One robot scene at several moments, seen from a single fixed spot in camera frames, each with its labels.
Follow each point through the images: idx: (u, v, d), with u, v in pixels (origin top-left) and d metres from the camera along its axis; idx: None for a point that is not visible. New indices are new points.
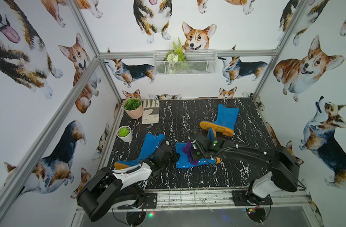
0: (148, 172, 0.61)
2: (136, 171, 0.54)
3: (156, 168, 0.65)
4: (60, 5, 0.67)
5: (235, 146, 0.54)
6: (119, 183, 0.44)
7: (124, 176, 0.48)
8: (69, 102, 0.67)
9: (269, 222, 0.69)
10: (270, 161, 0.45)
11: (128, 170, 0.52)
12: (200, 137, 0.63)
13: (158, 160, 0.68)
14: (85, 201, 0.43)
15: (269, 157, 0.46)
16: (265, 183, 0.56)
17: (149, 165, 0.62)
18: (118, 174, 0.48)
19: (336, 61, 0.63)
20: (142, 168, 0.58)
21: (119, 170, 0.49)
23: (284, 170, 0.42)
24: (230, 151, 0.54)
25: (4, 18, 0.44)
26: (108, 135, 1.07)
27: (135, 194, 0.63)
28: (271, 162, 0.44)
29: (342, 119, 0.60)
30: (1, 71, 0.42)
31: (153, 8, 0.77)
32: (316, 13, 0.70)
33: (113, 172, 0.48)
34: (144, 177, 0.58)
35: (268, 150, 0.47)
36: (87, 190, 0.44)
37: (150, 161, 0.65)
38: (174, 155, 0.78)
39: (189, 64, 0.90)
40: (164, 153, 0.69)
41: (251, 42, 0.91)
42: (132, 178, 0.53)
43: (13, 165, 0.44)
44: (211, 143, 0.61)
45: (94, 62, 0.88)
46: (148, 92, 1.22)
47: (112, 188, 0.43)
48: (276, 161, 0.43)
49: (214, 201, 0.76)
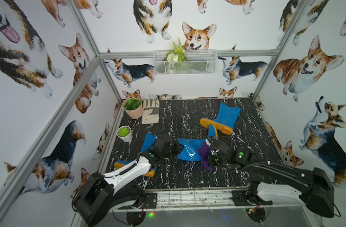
0: (146, 168, 0.58)
2: (133, 168, 0.52)
3: (157, 160, 0.62)
4: (60, 4, 0.67)
5: (266, 164, 0.50)
6: (110, 188, 0.42)
7: (116, 179, 0.46)
8: (69, 102, 0.67)
9: (269, 222, 0.69)
10: (309, 185, 0.42)
11: (121, 171, 0.49)
12: (223, 146, 0.59)
13: (158, 151, 0.65)
14: (81, 205, 0.42)
15: (307, 180, 0.42)
16: (281, 193, 0.54)
17: (146, 159, 0.59)
18: (110, 178, 0.45)
19: (336, 61, 0.63)
20: (138, 165, 0.54)
21: (110, 174, 0.46)
23: (326, 197, 0.39)
24: (259, 167, 0.50)
25: (4, 18, 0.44)
26: (108, 135, 1.07)
27: (135, 195, 0.63)
28: (312, 187, 0.41)
29: (342, 119, 0.60)
30: (1, 71, 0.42)
31: (153, 8, 0.77)
32: (316, 13, 0.70)
33: (105, 178, 0.45)
34: (140, 174, 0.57)
35: (306, 173, 0.44)
36: (80, 197, 0.43)
37: (149, 154, 0.62)
38: (177, 146, 0.74)
39: (189, 64, 0.90)
40: (164, 144, 0.64)
41: (251, 42, 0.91)
42: (128, 178, 0.51)
43: (13, 165, 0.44)
44: (236, 154, 0.57)
45: (94, 62, 0.88)
46: (147, 92, 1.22)
47: (104, 194, 0.41)
48: (317, 187, 0.40)
49: (214, 201, 0.76)
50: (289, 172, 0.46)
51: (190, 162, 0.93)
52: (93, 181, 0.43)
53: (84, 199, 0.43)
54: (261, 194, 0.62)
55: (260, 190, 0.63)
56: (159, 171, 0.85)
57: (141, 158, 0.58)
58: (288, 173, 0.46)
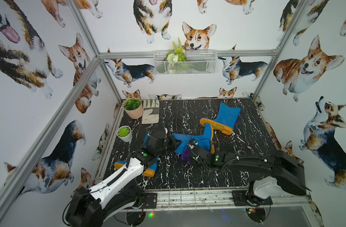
0: (139, 170, 0.55)
2: (122, 175, 0.49)
3: (151, 158, 0.58)
4: (60, 4, 0.67)
5: (237, 159, 0.54)
6: (96, 204, 0.40)
7: (103, 192, 0.43)
8: (70, 102, 0.67)
9: (269, 222, 0.69)
10: (272, 168, 0.45)
11: (109, 181, 0.46)
12: (201, 152, 0.62)
13: (152, 148, 0.61)
14: (74, 221, 0.42)
15: (270, 163, 0.46)
16: (267, 185, 0.56)
17: (139, 160, 0.55)
18: (96, 192, 0.43)
19: (336, 61, 0.63)
20: (129, 169, 0.51)
21: (97, 187, 0.44)
23: (288, 176, 0.42)
24: (232, 163, 0.54)
25: (4, 18, 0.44)
26: (108, 135, 1.07)
27: (133, 196, 0.63)
28: (274, 170, 0.44)
29: (342, 119, 0.60)
30: (1, 71, 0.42)
31: (153, 8, 0.77)
32: (316, 13, 0.70)
33: (91, 193, 0.42)
34: (133, 177, 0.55)
35: (268, 158, 0.48)
36: (71, 213, 0.42)
37: (142, 153, 0.58)
38: (172, 142, 0.70)
39: (189, 64, 0.90)
40: (158, 140, 0.60)
41: (251, 42, 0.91)
42: (119, 186, 0.48)
43: (13, 165, 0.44)
44: (213, 158, 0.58)
45: (94, 62, 0.88)
46: (147, 92, 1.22)
47: (91, 212, 0.39)
48: (278, 168, 0.44)
49: (214, 201, 0.76)
50: (253, 161, 0.50)
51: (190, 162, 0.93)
52: (79, 198, 0.41)
53: (75, 214, 0.42)
54: (257, 192, 0.62)
55: (255, 188, 0.64)
56: (159, 171, 0.85)
57: (132, 160, 0.54)
58: (253, 161, 0.50)
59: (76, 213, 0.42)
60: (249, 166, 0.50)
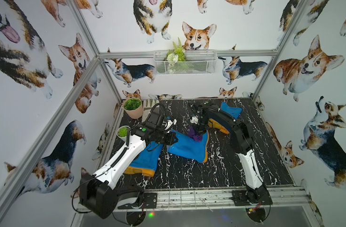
0: (142, 145, 0.52)
2: (126, 153, 0.47)
3: (151, 131, 0.55)
4: (60, 4, 0.67)
5: (217, 109, 0.68)
6: (106, 186, 0.39)
7: (110, 174, 0.42)
8: (69, 103, 0.67)
9: (270, 222, 0.69)
10: (234, 126, 0.59)
11: (112, 162, 0.45)
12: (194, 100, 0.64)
13: (152, 125, 0.60)
14: (90, 204, 0.42)
15: (235, 123, 0.60)
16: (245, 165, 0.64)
17: (138, 136, 0.52)
18: (102, 175, 0.42)
19: (336, 61, 0.63)
20: (130, 146, 0.49)
21: (101, 171, 0.43)
23: (239, 135, 0.57)
24: (212, 111, 0.68)
25: (4, 18, 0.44)
26: (108, 135, 1.07)
27: (137, 191, 0.64)
28: (234, 126, 0.58)
29: (342, 119, 0.60)
30: (0, 71, 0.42)
31: (153, 8, 0.77)
32: (316, 13, 0.70)
33: (97, 178, 0.41)
34: (137, 154, 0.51)
35: (238, 119, 0.61)
36: (84, 199, 0.43)
37: (140, 129, 0.55)
38: (170, 134, 0.68)
39: (189, 64, 0.90)
40: (159, 117, 0.61)
41: (251, 42, 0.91)
42: (123, 165, 0.46)
43: (13, 165, 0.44)
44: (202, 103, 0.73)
45: (94, 62, 0.88)
46: (147, 92, 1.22)
47: (101, 193, 0.38)
48: (238, 126, 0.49)
49: (214, 201, 0.76)
50: (226, 116, 0.64)
51: (190, 162, 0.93)
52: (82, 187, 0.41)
53: (89, 198, 0.43)
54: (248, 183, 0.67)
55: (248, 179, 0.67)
56: (159, 171, 0.85)
57: (132, 137, 0.52)
58: (225, 118, 0.63)
59: (89, 197, 0.43)
60: (219, 117, 0.65)
